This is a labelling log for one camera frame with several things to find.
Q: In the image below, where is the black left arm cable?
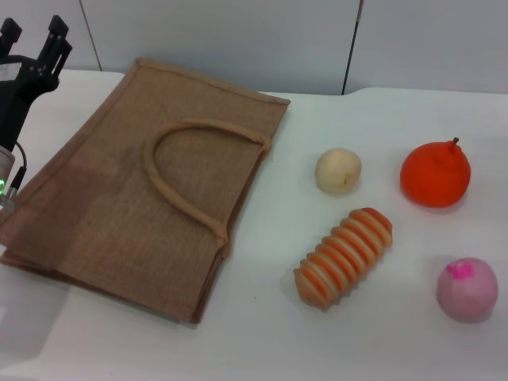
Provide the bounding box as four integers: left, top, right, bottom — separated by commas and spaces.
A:
8, 141, 29, 199

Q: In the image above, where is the silver left cable connector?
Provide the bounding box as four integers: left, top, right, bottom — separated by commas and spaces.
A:
0, 186, 19, 212

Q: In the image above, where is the orange striped toy bread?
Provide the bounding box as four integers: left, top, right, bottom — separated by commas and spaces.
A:
293, 206, 394, 312

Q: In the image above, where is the orange toy fruit with stem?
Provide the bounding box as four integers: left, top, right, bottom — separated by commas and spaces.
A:
399, 137, 473, 208

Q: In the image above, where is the pink toy peach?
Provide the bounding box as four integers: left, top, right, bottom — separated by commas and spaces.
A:
436, 256, 499, 325

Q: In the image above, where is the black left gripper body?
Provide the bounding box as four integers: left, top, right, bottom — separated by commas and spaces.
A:
0, 53, 61, 148

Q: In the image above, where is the brown jute handbag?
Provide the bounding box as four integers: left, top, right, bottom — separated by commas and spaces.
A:
0, 57, 291, 325

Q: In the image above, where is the beige round toy fruit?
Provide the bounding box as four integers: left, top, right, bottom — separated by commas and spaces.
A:
314, 148, 363, 195

